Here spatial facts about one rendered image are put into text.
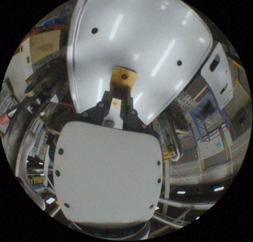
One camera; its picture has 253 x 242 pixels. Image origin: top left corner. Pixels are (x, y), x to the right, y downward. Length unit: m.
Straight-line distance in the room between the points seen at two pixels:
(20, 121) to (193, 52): 0.28
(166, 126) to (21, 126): 0.31
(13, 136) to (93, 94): 0.17
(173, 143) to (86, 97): 0.23
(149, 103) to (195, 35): 0.16
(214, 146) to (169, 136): 7.75
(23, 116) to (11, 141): 0.05
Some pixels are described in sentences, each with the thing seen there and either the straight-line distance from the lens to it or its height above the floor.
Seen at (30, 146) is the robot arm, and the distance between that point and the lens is 0.58.
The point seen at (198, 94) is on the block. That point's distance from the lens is 0.25.
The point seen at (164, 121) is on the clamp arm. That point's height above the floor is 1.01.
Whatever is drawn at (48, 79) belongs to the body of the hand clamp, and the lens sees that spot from 0.16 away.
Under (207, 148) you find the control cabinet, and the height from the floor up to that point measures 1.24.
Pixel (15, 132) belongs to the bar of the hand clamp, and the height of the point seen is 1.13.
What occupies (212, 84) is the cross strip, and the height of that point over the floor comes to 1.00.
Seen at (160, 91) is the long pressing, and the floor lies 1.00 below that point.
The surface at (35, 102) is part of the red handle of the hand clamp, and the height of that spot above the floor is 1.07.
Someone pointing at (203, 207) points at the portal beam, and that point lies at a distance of 3.90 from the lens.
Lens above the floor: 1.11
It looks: 37 degrees down
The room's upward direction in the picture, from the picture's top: 177 degrees counter-clockwise
